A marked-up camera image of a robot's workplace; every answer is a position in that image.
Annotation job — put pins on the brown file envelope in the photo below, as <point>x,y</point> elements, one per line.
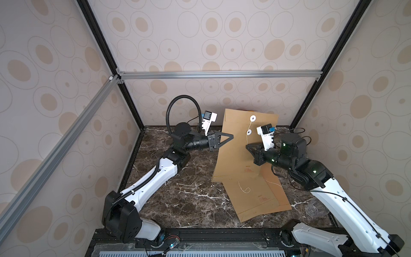
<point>234,161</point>
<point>276,188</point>
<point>250,197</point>

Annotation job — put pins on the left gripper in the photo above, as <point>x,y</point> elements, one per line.
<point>214,144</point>

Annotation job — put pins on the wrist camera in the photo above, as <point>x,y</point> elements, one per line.
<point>267,135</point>
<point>207,119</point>

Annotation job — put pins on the left aluminium rail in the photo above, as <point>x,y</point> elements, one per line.
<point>31,188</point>

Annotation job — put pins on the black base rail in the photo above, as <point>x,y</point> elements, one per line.
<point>191,239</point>

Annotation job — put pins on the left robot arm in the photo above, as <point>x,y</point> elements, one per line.
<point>121,210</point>

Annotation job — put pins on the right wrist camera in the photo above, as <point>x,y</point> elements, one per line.
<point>267,135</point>

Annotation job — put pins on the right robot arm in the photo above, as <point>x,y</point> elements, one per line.
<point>364,238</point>

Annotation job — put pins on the clear plastic cup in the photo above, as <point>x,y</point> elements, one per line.
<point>316,208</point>

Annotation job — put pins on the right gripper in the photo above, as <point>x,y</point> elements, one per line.
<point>259,156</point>

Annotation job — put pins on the back aluminium rail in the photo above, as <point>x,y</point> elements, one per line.
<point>219,74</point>

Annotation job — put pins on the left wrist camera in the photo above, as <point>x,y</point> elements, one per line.
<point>207,119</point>

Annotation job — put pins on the aluminium rail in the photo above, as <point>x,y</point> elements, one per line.
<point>31,188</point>
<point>219,74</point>

